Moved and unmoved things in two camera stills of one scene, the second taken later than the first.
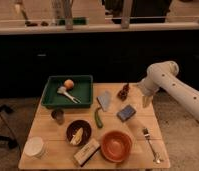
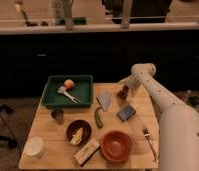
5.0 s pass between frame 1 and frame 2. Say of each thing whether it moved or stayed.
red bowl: stayed
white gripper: moved
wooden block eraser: stayed
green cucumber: stayed
